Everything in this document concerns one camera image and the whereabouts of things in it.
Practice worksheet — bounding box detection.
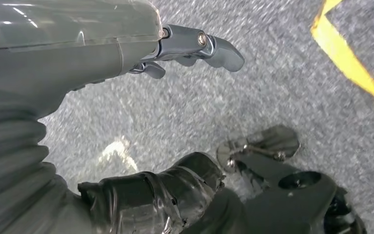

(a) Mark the yellow floor tape square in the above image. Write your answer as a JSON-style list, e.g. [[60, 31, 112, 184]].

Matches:
[[310, 0, 374, 125]]

